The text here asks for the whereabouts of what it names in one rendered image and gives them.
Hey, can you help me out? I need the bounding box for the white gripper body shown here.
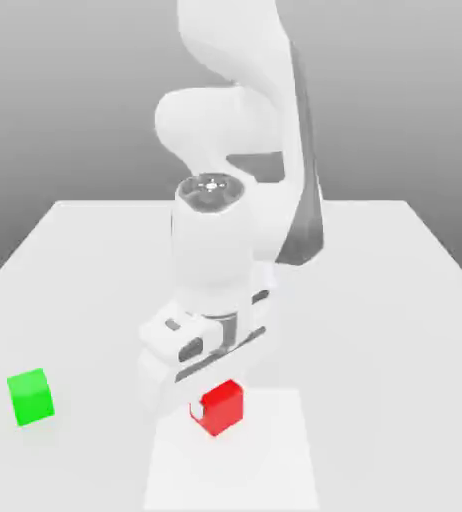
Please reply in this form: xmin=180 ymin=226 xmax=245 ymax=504
xmin=136 ymin=324 xmax=275 ymax=420

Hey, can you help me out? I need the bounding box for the small red cube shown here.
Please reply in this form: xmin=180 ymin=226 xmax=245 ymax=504
xmin=188 ymin=378 xmax=245 ymax=438

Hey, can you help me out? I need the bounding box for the small green cube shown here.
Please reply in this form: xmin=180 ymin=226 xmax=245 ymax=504
xmin=6 ymin=367 xmax=56 ymax=428

